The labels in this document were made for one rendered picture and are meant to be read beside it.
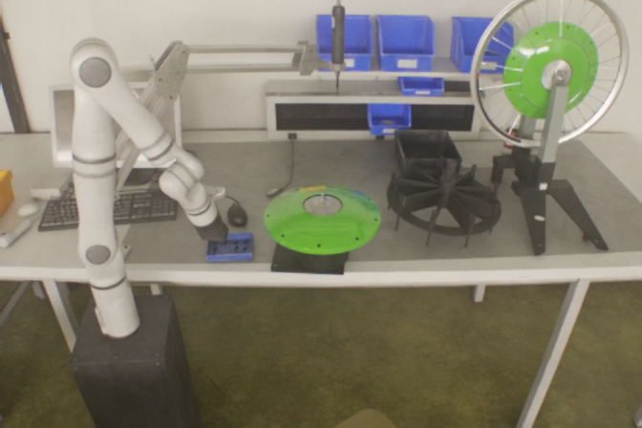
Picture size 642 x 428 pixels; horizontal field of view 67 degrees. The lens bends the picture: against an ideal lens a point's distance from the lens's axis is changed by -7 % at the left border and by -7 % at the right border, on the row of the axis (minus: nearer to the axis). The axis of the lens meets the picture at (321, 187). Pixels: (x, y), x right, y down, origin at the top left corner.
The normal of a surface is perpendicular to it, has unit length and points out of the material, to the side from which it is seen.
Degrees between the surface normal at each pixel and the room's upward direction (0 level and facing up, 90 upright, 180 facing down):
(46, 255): 0
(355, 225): 21
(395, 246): 0
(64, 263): 0
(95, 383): 90
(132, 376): 90
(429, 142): 87
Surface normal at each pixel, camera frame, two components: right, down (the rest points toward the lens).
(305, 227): -0.13, -0.68
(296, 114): 0.00, 0.51
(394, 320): 0.00, -0.86
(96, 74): 0.40, 0.48
